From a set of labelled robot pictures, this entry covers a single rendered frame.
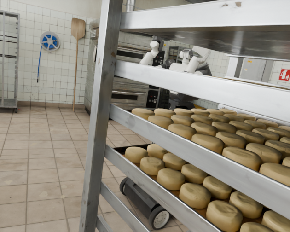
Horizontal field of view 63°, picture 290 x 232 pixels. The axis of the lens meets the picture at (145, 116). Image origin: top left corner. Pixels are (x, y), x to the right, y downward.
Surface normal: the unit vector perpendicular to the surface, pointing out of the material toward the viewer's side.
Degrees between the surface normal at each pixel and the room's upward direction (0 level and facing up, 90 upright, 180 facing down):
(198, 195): 0
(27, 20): 90
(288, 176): 0
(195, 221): 90
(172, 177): 0
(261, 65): 90
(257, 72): 90
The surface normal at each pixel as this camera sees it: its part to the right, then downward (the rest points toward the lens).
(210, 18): -0.79, 0.02
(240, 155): 0.15, -0.96
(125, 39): 0.41, 0.26
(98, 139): 0.59, 0.27
